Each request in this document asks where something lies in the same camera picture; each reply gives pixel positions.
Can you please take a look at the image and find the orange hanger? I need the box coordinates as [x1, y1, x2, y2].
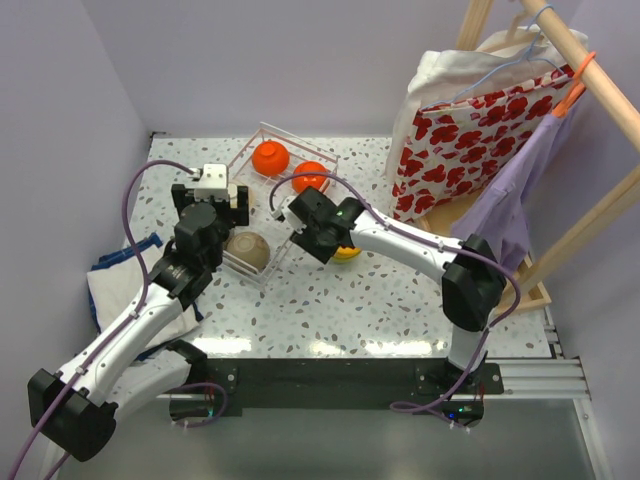
[551, 51, 596, 118]

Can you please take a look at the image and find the white wire dish rack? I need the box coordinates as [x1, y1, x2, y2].
[223, 122, 338, 291]

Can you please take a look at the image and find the yellow orange bowl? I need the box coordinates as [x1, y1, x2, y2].
[332, 247, 362, 264]

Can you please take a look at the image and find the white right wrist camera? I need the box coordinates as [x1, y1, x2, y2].
[271, 195, 304, 233]

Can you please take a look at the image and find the white yellow dotted bowl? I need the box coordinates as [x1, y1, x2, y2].
[248, 187, 256, 208]

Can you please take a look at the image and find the wooden clothes rack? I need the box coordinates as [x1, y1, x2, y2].
[414, 0, 640, 314]

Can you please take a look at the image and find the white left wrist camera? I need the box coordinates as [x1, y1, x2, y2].
[190, 163, 238, 207]

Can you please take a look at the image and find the lavender shirt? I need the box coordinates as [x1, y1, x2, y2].
[451, 104, 575, 272]

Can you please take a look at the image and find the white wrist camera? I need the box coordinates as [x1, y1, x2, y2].
[271, 195, 304, 233]
[190, 163, 238, 207]

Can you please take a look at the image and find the white canvas tote bag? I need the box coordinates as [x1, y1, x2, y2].
[385, 25, 566, 181]

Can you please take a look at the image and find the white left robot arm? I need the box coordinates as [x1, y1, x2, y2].
[27, 184, 249, 462]

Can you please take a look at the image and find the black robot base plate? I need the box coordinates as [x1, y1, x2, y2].
[169, 358, 505, 425]

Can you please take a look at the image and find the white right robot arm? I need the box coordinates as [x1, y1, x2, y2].
[268, 188, 507, 393]

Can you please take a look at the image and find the white blue folded towel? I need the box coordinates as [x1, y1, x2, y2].
[86, 247, 203, 361]

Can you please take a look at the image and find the blue wire hanger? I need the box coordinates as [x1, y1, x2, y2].
[406, 1, 566, 111]

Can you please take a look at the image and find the beige flower painted bowl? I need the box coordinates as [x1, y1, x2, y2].
[226, 232, 271, 270]

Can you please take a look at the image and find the red flower tote bag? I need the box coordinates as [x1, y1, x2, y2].
[388, 64, 573, 222]

